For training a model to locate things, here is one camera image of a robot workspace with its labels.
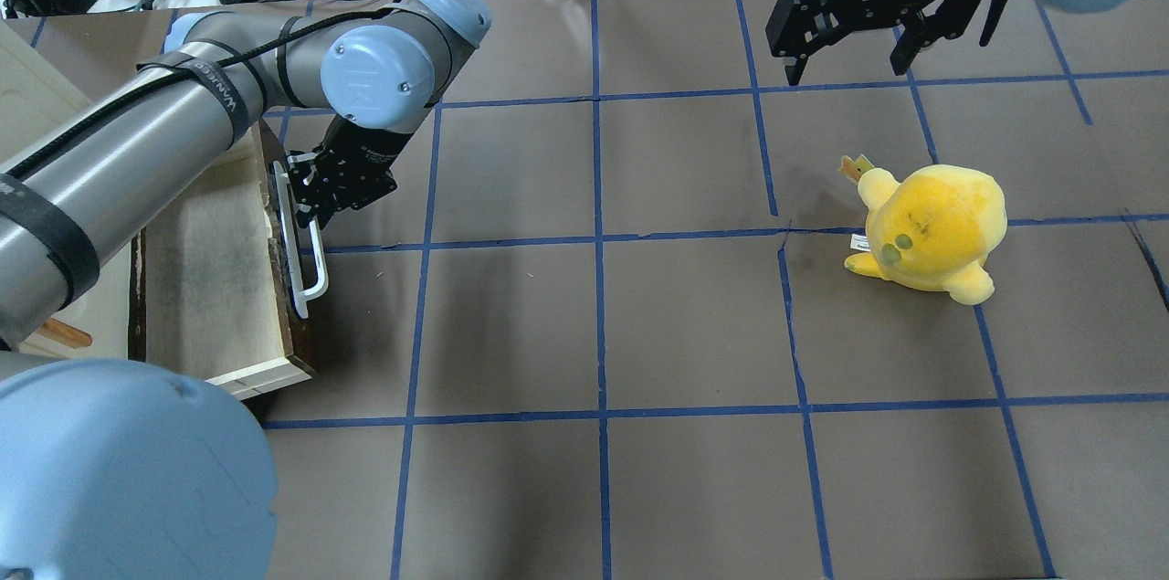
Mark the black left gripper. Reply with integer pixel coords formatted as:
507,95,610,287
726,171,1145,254
288,115,411,227

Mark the white drawer handle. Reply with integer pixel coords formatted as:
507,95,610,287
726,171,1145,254
270,161,330,322

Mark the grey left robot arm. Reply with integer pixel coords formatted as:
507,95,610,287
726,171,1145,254
1,0,493,352

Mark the yellow plush toy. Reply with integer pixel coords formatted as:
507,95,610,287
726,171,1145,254
839,156,1009,306

